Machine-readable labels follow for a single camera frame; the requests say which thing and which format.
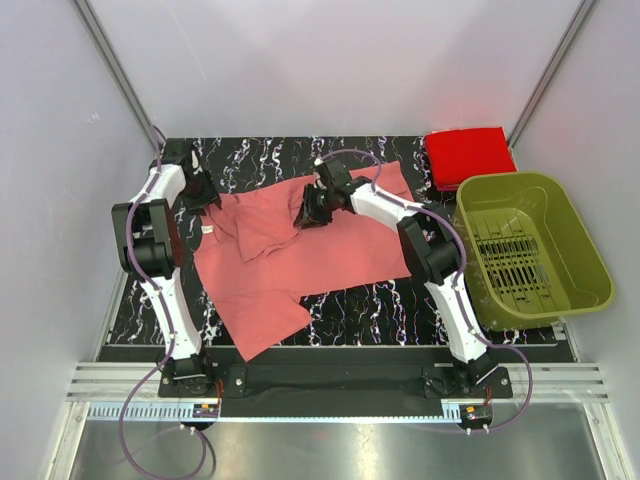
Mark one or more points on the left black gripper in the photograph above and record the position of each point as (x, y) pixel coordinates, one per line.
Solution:
(209, 197)

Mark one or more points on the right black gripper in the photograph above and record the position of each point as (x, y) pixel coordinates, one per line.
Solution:
(308, 215)

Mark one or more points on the pink t shirt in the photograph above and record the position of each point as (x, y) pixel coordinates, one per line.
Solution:
(256, 266)

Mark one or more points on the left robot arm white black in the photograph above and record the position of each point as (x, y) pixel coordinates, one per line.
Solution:
(150, 249)

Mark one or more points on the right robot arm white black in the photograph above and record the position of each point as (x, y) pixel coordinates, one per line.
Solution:
(433, 253)

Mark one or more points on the black marble pattern mat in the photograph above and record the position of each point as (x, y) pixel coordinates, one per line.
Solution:
(397, 312)

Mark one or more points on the folded red t shirt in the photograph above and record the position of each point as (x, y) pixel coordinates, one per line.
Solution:
(458, 154)

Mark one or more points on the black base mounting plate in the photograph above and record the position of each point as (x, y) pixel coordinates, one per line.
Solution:
(431, 372)

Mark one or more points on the olive green plastic basket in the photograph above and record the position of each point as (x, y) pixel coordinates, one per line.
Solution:
(530, 258)

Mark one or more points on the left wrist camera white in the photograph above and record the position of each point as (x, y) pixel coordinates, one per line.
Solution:
(195, 162)

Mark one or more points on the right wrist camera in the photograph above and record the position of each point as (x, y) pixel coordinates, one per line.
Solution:
(331, 174)

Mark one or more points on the left aluminium frame post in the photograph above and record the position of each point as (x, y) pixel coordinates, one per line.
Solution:
(103, 45)

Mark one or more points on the aluminium frame post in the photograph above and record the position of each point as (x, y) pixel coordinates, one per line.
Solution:
(560, 54)
(103, 45)

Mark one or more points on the right aluminium frame post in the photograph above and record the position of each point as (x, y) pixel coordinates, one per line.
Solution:
(560, 54)

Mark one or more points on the white slotted cable duct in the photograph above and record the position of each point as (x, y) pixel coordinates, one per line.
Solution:
(187, 412)

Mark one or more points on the aluminium rail profile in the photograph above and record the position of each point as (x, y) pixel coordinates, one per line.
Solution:
(548, 383)

